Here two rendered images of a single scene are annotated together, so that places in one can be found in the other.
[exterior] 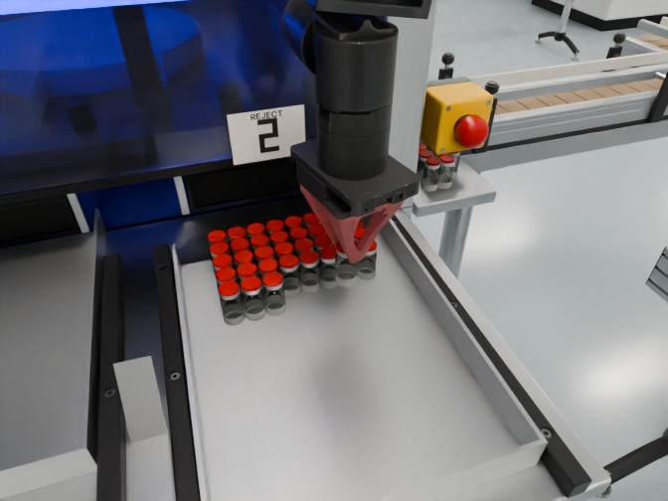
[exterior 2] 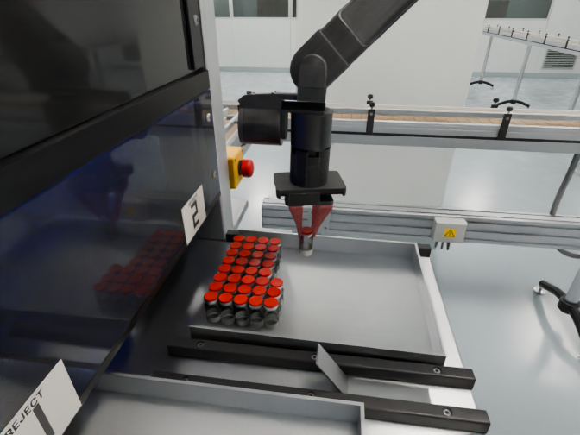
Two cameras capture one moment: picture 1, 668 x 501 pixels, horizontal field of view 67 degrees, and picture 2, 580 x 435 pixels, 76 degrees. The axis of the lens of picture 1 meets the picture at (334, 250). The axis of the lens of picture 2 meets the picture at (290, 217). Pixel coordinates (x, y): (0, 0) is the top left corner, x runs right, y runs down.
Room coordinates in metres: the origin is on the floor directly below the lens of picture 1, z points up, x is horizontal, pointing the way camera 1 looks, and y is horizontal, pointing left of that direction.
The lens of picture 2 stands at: (0.16, 0.46, 1.30)
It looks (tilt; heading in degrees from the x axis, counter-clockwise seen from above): 30 degrees down; 296
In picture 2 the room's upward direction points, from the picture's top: straight up
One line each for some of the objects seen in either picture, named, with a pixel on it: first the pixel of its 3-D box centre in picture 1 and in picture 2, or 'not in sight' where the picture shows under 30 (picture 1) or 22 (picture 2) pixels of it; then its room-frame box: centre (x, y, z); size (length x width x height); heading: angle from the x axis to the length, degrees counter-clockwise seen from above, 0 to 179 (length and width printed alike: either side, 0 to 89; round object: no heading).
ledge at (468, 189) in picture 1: (434, 180); (213, 212); (0.67, -0.16, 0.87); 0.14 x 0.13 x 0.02; 19
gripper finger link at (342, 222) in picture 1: (349, 213); (305, 211); (0.37, -0.01, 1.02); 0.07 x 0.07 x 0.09; 33
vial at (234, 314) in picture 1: (232, 303); (271, 313); (0.37, 0.11, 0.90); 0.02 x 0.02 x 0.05
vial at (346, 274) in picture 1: (346, 263); (305, 242); (0.36, -0.01, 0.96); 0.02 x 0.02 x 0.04
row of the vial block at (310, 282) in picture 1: (299, 273); (267, 278); (0.41, 0.04, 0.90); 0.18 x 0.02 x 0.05; 108
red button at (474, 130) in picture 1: (469, 130); (244, 167); (0.58, -0.17, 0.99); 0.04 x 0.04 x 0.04; 19
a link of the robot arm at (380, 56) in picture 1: (352, 61); (306, 127); (0.37, -0.01, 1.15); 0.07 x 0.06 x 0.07; 20
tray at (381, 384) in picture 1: (323, 336); (319, 286); (0.33, 0.01, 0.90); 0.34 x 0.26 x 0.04; 18
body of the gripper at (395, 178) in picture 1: (353, 141); (309, 168); (0.36, -0.02, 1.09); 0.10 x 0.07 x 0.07; 33
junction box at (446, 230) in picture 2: not in sight; (448, 230); (0.15, -0.99, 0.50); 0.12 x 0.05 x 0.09; 19
